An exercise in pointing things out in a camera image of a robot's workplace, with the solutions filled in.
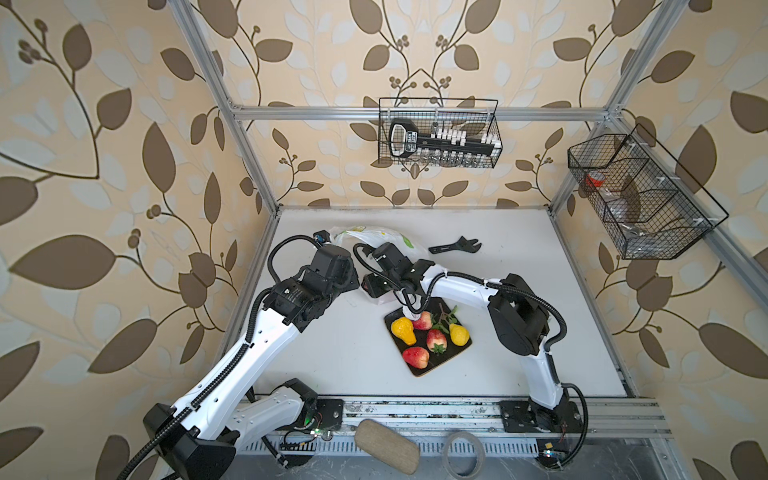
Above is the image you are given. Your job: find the white plastic bag lemon print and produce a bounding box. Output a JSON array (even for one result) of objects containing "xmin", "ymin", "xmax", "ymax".
[{"xmin": 332, "ymin": 225, "xmax": 430, "ymax": 301}]

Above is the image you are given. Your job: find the yellow fake pear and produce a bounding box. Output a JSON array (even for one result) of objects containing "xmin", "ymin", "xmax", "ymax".
[{"xmin": 390, "ymin": 317, "xmax": 417, "ymax": 346}]

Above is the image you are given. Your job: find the green leafy sprig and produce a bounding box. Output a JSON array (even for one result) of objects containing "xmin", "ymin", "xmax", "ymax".
[{"xmin": 434, "ymin": 303, "xmax": 458, "ymax": 335}]

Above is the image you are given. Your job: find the small yellow fake lemon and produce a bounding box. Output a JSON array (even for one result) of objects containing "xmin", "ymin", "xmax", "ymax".
[{"xmin": 449, "ymin": 324, "xmax": 470, "ymax": 347}]

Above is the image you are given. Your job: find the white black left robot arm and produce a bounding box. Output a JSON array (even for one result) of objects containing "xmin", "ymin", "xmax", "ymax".
[{"xmin": 118, "ymin": 230, "xmax": 360, "ymax": 479}]

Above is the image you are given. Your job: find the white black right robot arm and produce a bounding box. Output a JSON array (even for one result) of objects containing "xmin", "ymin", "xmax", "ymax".
[{"xmin": 352, "ymin": 243, "xmax": 589, "ymax": 435}]

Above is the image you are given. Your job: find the black adjustable wrench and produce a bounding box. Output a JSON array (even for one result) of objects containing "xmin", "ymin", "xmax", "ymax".
[{"xmin": 428, "ymin": 236, "xmax": 482, "ymax": 255}]

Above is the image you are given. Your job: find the black socket set holder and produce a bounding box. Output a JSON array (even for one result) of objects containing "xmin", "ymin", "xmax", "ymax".
[{"xmin": 385, "ymin": 119, "xmax": 502, "ymax": 159}]

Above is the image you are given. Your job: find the grey tape roll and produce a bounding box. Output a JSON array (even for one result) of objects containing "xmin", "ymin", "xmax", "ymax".
[{"xmin": 441, "ymin": 431, "xmax": 487, "ymax": 480}]

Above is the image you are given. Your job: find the beige sponge block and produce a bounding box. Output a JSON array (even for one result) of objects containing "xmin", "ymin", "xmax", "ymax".
[{"xmin": 354, "ymin": 419, "xmax": 421, "ymax": 475}]

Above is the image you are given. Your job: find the clear bottle red cap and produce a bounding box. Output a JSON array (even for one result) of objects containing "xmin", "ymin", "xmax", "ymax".
[{"xmin": 586, "ymin": 170, "xmax": 631, "ymax": 230}]

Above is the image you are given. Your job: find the black wire basket back wall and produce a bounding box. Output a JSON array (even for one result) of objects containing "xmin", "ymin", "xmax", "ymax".
[{"xmin": 377, "ymin": 96, "xmax": 503, "ymax": 169}]

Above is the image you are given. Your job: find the black wire basket wall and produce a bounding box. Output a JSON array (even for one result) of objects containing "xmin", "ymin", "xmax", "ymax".
[
  {"xmin": 567, "ymin": 124, "xmax": 729, "ymax": 260},
  {"xmin": 377, "ymin": 96, "xmax": 503, "ymax": 169}
]

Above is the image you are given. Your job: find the black wire basket right wall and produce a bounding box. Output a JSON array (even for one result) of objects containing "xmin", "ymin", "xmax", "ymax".
[{"xmin": 567, "ymin": 124, "xmax": 729, "ymax": 260}]

